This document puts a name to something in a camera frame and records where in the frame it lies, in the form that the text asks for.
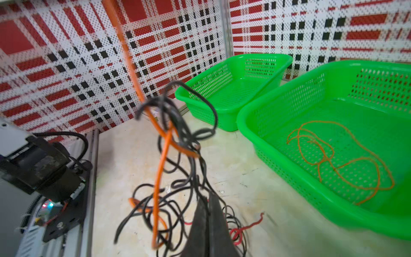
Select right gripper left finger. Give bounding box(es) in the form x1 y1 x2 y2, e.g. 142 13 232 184
180 200 209 257

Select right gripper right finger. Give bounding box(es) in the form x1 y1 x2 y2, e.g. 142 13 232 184
208 193 240 257

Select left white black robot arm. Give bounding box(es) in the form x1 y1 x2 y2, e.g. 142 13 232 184
1 119 93 243

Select left green plastic basket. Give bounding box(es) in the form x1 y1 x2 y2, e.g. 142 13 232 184
186 54 293 132

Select green plastic basket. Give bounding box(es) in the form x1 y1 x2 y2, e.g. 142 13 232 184
186 54 293 132
237 61 411 240

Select middle green plastic basket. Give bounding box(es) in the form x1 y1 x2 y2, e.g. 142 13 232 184
237 61 411 240

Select black cable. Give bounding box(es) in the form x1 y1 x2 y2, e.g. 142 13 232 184
113 81 248 257

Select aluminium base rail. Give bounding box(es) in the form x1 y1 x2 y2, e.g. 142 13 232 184
14 128 100 257

